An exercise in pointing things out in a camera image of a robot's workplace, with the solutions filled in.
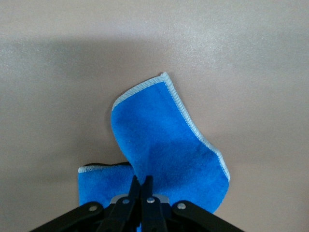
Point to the blue microfibre cloth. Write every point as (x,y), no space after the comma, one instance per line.
(164,140)

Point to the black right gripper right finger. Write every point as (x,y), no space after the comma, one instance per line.
(152,215)

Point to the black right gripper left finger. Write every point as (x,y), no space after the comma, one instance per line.
(120,212)

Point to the large table cover mat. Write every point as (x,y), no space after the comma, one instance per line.
(48,72)

